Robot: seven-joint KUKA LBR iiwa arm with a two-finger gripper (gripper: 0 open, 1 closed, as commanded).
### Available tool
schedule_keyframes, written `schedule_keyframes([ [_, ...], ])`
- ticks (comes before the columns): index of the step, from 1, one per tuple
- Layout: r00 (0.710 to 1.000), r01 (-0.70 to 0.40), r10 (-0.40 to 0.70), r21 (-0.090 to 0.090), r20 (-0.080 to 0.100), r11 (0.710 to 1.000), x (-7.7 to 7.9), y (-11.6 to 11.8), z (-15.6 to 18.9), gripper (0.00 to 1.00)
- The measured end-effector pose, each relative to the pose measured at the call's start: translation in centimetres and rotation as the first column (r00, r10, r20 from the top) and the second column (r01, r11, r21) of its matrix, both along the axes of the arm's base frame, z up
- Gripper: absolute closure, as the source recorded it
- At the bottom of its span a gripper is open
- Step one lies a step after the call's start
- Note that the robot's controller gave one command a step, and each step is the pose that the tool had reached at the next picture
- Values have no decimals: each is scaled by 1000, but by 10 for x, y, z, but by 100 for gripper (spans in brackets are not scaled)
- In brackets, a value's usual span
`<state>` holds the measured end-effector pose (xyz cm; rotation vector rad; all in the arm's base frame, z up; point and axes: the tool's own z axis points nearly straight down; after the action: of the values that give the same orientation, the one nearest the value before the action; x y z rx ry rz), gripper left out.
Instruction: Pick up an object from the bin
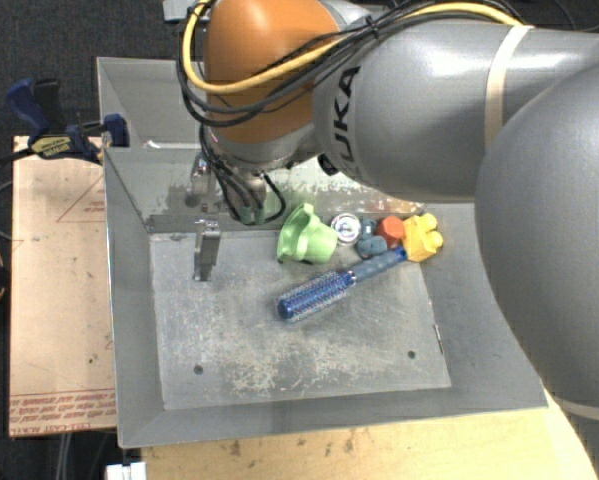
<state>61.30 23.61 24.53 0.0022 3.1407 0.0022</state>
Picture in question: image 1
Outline orange-red hexagonal block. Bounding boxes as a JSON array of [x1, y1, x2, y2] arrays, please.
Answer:
[[376, 215, 407, 250]]

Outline grey metal bin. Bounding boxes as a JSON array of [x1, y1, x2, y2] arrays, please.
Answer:
[[96, 56, 549, 450]]

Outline light green toy cup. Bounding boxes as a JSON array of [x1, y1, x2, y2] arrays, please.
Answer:
[[276, 202, 340, 266]]

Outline round clear silver disc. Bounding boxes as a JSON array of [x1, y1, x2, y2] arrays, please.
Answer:
[[329, 212, 362, 246]]

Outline blue-grey toy figure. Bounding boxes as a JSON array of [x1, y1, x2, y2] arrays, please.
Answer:
[[355, 217, 390, 261]]

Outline blue bristle brush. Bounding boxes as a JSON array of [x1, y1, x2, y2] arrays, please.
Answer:
[[276, 246, 409, 324]]

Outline yellow toy building block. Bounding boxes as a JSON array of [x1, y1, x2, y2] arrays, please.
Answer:
[[401, 212, 445, 264]]

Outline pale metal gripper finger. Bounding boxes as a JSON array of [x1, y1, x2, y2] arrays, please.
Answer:
[[193, 219, 223, 283], [184, 153, 216, 209]]

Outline brown cardboard board red print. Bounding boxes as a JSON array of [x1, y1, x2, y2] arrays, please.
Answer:
[[8, 135, 118, 439]]

